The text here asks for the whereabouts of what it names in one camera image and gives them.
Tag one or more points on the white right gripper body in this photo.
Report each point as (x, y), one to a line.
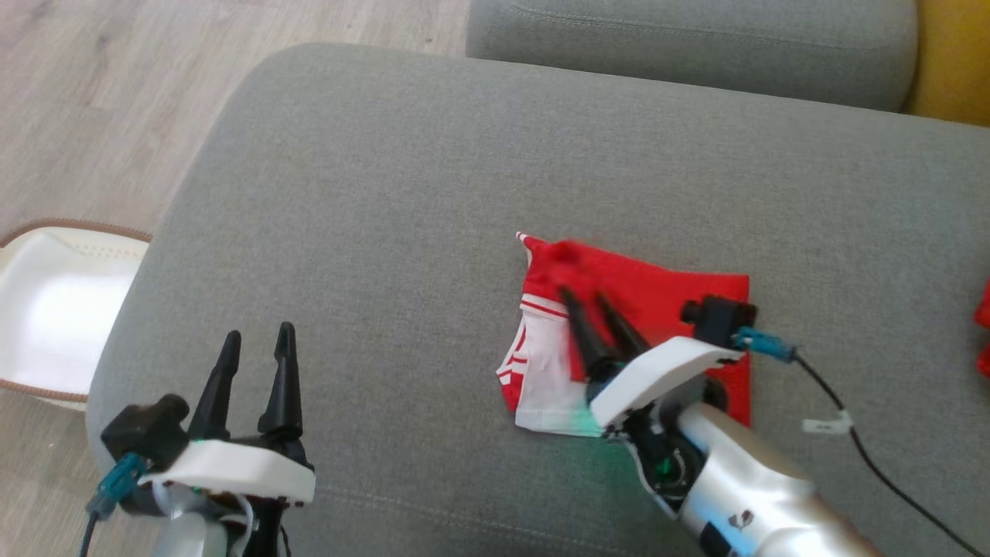
(657, 371)

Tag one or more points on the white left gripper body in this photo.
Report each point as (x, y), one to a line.
(232, 468)

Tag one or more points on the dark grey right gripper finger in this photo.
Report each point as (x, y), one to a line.
(623, 329)
(584, 340)

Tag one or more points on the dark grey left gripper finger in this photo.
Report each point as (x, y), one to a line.
(282, 387)
(215, 394)

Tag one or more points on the red basketball jersey white sleeves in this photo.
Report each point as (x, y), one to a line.
(681, 294)

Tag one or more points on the red shorts with white stripe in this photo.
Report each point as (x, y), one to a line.
(984, 325)

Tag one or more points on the white laundry basket brown rim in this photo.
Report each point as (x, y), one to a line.
(62, 309)

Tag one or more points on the grey sofa back cushion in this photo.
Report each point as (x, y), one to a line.
(696, 46)

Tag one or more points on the yellow sofa cushion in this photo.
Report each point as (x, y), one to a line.
(955, 62)

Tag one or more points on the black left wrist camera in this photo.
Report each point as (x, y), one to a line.
(147, 429)

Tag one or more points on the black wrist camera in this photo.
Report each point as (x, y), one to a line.
(147, 429)
(715, 319)

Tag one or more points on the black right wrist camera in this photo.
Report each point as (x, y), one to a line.
(715, 319)

